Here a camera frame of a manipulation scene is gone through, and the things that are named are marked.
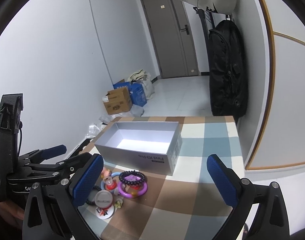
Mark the grey plastic mailer bag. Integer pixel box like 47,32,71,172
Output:
130,105,144,117

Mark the grey door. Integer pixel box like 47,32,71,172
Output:
140,0,199,79

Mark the blue cardboard box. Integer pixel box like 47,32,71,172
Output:
113,80,147,107

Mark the white China flag badge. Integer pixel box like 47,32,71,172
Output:
95,202,114,219

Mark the brown cardboard box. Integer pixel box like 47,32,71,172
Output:
102,87,133,115

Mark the crumpled clear plastic bag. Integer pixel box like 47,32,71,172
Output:
86,114,117,139

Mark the black coat rack stand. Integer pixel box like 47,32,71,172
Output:
193,6,235,75

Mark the silver phone box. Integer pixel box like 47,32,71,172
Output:
94,121,182,176

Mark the dark purple bead bracelet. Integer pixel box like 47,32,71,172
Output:
118,170,146,187

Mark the checkered table mat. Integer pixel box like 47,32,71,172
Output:
79,116,244,239

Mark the light blue plastic ring toy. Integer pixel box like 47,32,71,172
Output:
100,172,121,194

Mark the purple plastic ring toy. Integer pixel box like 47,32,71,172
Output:
117,180,148,198

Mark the black hanging backpack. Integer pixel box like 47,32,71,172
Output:
209,20,249,121

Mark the person's left hand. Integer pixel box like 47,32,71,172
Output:
0,201,24,229

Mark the red-rimmed round pin badge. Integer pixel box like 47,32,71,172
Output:
94,190,113,209

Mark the black coil hair tie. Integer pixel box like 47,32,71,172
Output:
85,185,103,207

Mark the small white flower charm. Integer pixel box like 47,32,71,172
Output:
114,198,123,209

